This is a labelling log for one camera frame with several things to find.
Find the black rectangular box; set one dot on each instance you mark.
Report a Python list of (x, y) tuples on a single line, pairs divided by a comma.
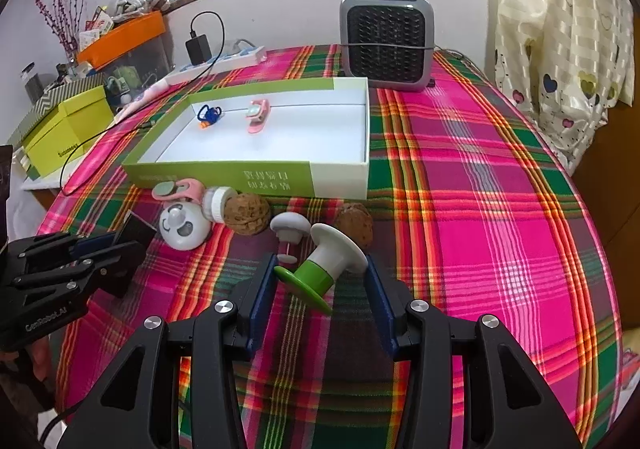
[(135, 229)]

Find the green and white plunger toy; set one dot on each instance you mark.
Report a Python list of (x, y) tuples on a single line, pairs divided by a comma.
[(320, 269)]

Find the white and blue power strip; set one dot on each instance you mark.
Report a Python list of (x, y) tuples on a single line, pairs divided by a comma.
[(240, 56)]

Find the small green carton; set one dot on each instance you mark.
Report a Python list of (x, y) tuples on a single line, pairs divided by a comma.
[(122, 81)]

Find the clear bin with orange lid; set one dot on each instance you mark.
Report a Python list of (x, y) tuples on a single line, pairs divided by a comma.
[(125, 36)]

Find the heart print curtain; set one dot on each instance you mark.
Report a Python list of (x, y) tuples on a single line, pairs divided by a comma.
[(550, 29)]

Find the black charger adapter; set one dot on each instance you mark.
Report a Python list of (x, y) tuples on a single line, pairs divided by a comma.
[(197, 48)]

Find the green and white cardboard tray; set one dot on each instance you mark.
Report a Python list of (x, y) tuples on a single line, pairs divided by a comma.
[(280, 139)]

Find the wooden cabinet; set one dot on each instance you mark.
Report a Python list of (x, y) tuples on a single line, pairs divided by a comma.
[(615, 179)]

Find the brown walnut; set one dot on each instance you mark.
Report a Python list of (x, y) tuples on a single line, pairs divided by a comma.
[(354, 224), (246, 215)]

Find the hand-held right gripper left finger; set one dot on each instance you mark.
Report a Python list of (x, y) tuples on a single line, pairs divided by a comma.
[(261, 301)]

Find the printed paper packets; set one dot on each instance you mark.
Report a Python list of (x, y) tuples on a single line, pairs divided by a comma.
[(95, 29)]

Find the chevron patterned box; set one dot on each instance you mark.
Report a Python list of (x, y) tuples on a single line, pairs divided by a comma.
[(55, 96)]

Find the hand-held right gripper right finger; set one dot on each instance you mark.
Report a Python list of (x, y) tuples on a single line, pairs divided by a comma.
[(380, 311)]

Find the grey portable heater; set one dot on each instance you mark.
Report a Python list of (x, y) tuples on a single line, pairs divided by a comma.
[(385, 44)]

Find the pink clip with green pad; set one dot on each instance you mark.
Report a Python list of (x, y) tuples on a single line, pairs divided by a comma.
[(257, 116), (175, 189)]

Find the blue and orange toy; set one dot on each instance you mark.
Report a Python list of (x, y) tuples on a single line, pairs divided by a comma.
[(210, 115)]

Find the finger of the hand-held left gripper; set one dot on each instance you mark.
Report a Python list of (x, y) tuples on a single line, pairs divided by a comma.
[(92, 245), (110, 269)]

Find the plaid tablecloth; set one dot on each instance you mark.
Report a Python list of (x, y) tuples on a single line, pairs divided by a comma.
[(475, 179)]

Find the yellow-green cardboard box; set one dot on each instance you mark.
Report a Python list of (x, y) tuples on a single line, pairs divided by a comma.
[(70, 124)]

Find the white panda face toy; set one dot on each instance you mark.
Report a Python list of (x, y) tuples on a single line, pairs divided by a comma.
[(182, 229)]

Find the pink and white tube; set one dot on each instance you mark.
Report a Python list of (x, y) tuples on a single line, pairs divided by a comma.
[(152, 90)]

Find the white ribbed jar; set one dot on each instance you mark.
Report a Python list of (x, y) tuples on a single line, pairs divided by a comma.
[(216, 204)]

